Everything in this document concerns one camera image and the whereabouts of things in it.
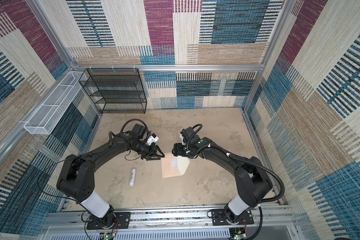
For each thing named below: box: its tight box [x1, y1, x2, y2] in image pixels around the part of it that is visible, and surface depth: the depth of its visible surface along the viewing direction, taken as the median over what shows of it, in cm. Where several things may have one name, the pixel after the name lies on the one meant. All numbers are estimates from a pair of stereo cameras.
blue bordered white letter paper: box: [172, 156, 182, 172], surface depth 95 cm
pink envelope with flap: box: [161, 152, 184, 179], surface depth 92 cm
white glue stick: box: [129, 167, 137, 187], surface depth 87 cm
